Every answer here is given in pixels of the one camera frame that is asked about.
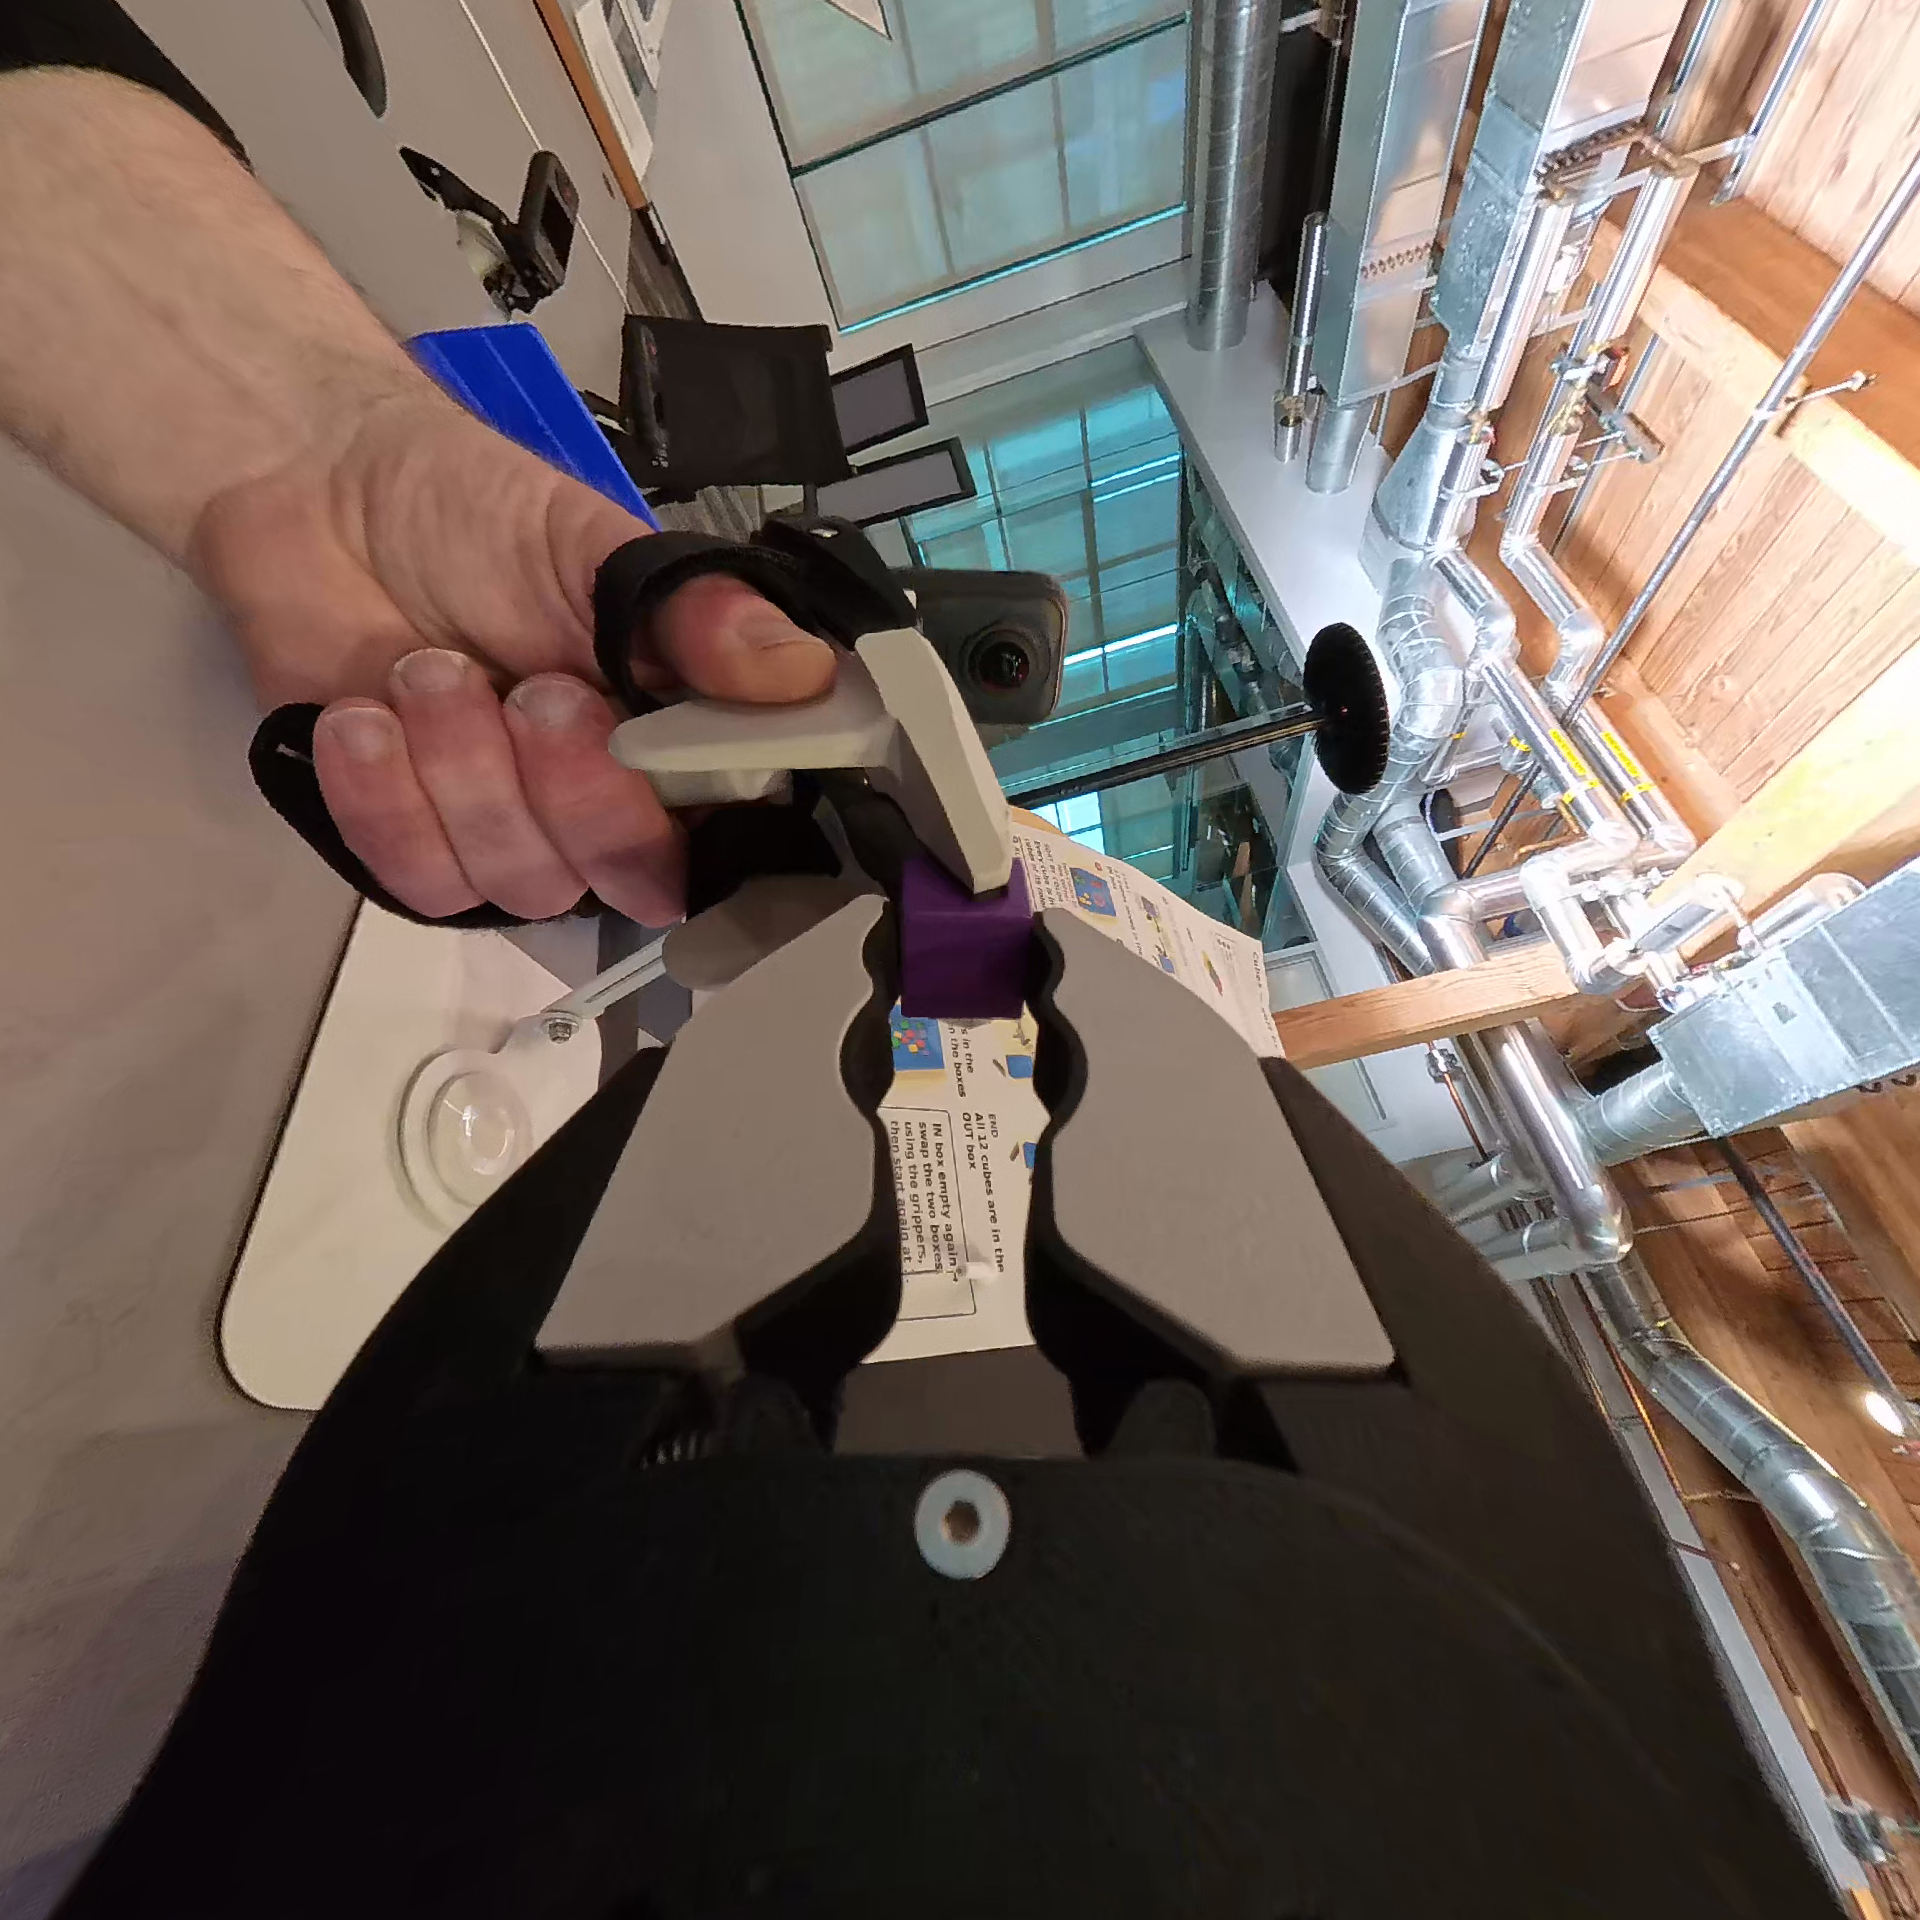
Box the black tool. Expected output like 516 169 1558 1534
323 0 393 118

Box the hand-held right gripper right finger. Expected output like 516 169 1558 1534
1027 911 1400 1441

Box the rounded document stand board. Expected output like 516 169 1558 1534
216 896 692 1412

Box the printed instruction sheet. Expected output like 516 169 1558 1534
883 809 1286 1360

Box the person's left forearm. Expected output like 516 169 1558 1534
0 66 436 528

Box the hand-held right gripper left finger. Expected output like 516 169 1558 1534
535 892 905 1412

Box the person's left hand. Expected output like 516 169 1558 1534
188 329 836 927

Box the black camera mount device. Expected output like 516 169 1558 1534
398 146 584 318

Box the round spiral metal duct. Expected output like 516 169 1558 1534
1189 0 1296 350

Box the rectangular metal duct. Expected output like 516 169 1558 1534
1302 0 1595 408

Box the purple wooden cube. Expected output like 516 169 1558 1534
895 855 1039 1024

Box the black framed monitor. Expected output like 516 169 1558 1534
830 344 921 454
848 439 975 528

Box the clear plastic dome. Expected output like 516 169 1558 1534
398 1047 537 1205

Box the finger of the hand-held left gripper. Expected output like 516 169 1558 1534
855 625 1017 898
607 656 905 813

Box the silver insulated pipe cluster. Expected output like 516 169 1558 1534
1311 420 1920 1801

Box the black office chair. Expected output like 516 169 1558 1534
617 311 836 505

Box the blue plastic storage bin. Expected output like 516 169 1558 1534
401 321 663 530

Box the black wheel on rod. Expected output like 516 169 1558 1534
1000 621 1395 812

